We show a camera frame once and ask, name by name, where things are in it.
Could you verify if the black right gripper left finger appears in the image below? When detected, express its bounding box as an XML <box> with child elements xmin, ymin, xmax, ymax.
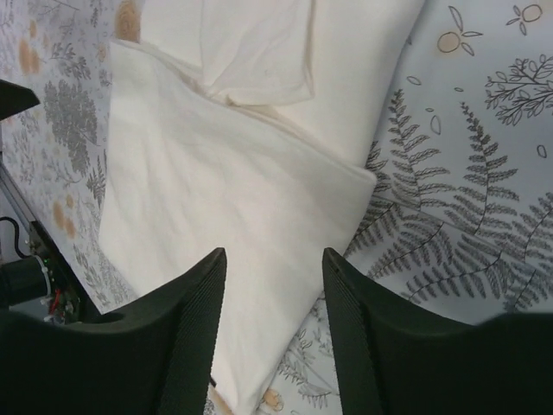
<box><xmin>1</xmin><ymin>248</ymin><xmax>226</xmax><ymax>414</ymax></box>

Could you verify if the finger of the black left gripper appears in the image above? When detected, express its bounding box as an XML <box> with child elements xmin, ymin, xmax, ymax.
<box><xmin>0</xmin><ymin>80</ymin><xmax>40</xmax><ymax>121</ymax></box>

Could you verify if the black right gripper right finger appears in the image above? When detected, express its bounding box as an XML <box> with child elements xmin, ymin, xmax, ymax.
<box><xmin>322</xmin><ymin>248</ymin><xmax>552</xmax><ymax>414</ymax></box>

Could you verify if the white t shirt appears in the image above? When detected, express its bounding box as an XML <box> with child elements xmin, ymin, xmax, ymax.
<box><xmin>99</xmin><ymin>1</ymin><xmax>423</xmax><ymax>414</ymax></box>

